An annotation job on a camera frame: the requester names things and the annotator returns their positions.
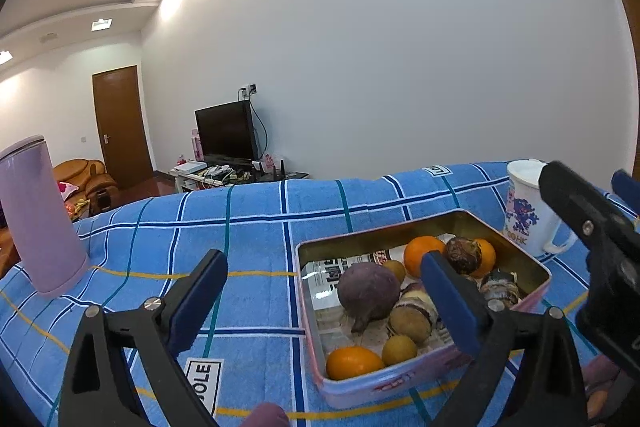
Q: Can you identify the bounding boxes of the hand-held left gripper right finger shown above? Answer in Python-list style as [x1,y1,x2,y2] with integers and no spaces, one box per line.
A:
[420,251,587,427]

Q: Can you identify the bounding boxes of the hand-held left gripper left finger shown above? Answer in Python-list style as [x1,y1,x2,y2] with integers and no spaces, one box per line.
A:
[57,249,229,427]

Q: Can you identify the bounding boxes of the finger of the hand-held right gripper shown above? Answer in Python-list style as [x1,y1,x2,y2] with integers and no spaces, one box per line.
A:
[611,168,640,218]
[539,161,640,268]

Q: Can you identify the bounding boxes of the brown kiwi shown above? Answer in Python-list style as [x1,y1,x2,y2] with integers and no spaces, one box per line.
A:
[381,259,407,285]
[389,305,432,343]
[381,335,418,366]

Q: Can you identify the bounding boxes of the dark round taro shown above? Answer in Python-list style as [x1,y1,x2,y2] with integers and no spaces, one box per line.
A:
[445,237,483,275]

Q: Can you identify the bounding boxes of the large orange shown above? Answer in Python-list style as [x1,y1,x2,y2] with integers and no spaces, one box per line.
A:
[404,236,447,279]

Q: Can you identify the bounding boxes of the purple beet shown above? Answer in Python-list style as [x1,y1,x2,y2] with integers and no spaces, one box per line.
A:
[337,263,402,334]

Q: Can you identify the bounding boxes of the pink tin box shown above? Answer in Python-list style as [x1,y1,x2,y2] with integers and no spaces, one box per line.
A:
[295,209,552,409]

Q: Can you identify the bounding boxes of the white printed mug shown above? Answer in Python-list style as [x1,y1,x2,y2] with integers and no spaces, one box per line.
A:
[502,159,576,257]

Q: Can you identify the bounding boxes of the blue plaid blanket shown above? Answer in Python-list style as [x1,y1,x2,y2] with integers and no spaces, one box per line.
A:
[0,162,640,427]

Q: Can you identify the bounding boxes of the white television stand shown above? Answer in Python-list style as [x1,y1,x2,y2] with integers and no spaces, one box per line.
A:
[170,162,309,192]

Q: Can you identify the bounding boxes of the mauve rounded object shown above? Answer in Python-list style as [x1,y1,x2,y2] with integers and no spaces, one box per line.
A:
[250,402,290,427]

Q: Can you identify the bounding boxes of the black router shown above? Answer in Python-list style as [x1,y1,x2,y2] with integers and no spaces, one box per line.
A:
[252,159,286,180]

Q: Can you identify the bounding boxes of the brown leather sofa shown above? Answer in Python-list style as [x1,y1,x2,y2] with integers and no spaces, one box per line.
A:
[52,159,120,215]

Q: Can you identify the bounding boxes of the black television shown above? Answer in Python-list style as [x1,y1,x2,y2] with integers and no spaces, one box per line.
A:
[194,101,258,166]

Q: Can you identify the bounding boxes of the lilac kettle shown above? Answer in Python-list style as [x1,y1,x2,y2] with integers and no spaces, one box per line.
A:
[0,134,91,294]

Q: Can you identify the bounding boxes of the brown wooden door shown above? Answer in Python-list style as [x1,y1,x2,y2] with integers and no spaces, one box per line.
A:
[92,65,153,190]

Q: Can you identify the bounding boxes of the television cable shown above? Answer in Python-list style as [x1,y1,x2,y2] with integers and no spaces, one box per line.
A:
[250,97,268,158]

